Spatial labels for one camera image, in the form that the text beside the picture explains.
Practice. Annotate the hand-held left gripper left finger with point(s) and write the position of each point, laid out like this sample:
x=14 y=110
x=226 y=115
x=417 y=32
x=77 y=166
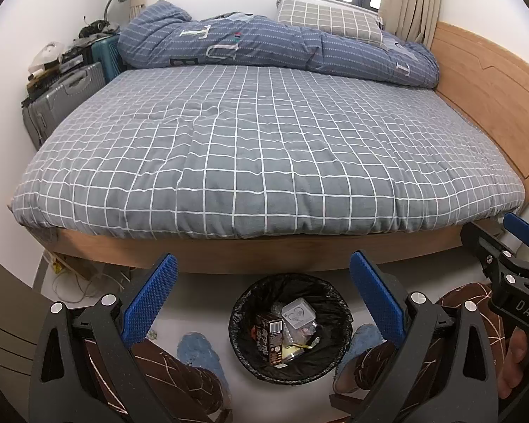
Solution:
x=152 y=299

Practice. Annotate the person's right hand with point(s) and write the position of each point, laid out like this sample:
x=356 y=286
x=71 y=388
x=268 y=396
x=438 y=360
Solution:
x=515 y=365

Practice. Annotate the grey checked pillow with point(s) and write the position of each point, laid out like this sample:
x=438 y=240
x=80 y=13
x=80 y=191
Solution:
x=330 y=17

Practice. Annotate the small white box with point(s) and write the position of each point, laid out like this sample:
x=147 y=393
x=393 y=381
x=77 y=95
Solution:
x=297 y=313

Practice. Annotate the teal suitcase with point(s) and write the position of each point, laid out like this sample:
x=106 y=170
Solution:
x=108 y=57

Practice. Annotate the dark tangled clutter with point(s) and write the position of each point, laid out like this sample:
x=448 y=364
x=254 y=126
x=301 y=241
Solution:
x=97 y=31

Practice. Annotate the blue striped quilt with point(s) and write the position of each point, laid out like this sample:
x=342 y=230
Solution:
x=269 y=44

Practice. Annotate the grey suitcase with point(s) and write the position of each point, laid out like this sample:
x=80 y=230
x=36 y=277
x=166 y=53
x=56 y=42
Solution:
x=61 y=97

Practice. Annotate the stack of dark items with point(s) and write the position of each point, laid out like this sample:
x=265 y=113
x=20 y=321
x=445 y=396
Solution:
x=70 y=59

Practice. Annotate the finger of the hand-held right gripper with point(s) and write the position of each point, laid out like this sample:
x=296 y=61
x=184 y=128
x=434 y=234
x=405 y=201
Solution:
x=522 y=231
x=489 y=255

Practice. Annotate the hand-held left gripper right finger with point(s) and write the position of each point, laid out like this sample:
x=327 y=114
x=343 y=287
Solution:
x=377 y=299

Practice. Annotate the black trash bin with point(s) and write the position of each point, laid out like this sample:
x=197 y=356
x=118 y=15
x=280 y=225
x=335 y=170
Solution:
x=255 y=299

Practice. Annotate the brown cookie box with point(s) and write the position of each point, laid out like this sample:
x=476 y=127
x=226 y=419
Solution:
x=269 y=339

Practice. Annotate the white round object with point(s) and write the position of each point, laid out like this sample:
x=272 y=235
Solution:
x=48 y=53

